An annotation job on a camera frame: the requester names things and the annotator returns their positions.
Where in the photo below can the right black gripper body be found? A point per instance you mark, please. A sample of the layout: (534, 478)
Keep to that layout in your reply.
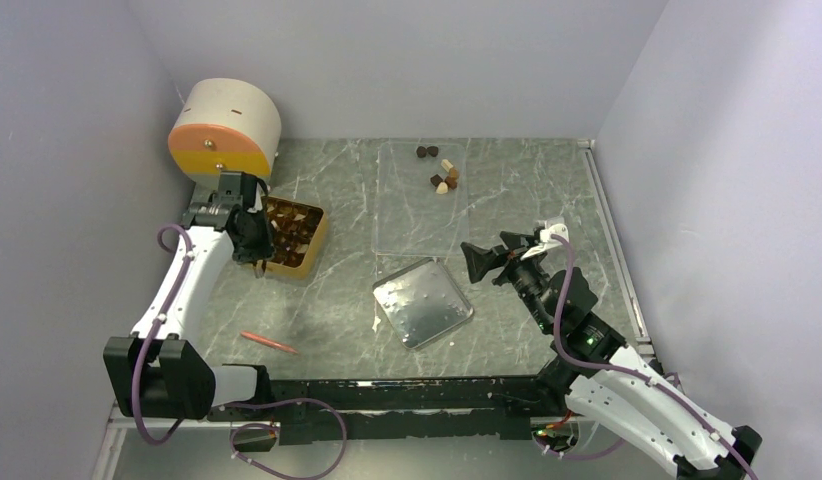
(527, 278)

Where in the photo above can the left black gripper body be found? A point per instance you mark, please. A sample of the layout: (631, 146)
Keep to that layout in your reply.
(257, 245)

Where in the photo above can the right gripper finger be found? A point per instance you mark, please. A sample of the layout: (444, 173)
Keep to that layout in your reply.
(480, 261)
(518, 241)

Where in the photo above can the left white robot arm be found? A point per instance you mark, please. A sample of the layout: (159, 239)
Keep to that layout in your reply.
(156, 371)

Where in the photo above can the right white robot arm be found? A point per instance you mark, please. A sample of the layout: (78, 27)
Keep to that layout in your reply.
(598, 375)

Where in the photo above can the gold chocolate box tray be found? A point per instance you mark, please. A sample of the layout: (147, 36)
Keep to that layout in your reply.
(300, 233)

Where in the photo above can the square silver metal lid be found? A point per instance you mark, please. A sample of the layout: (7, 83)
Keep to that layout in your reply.
(422, 302)

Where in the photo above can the clear plastic tray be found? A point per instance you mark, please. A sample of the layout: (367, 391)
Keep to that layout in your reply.
(413, 217)

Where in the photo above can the red pen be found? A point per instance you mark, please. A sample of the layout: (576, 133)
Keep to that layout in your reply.
(268, 342)

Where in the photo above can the round pastel drawer box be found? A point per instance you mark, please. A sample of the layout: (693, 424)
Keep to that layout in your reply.
(225, 125)

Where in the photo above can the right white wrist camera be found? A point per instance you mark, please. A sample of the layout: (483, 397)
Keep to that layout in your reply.
(548, 234)

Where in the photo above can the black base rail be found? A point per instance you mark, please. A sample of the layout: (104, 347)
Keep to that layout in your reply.
(509, 407)

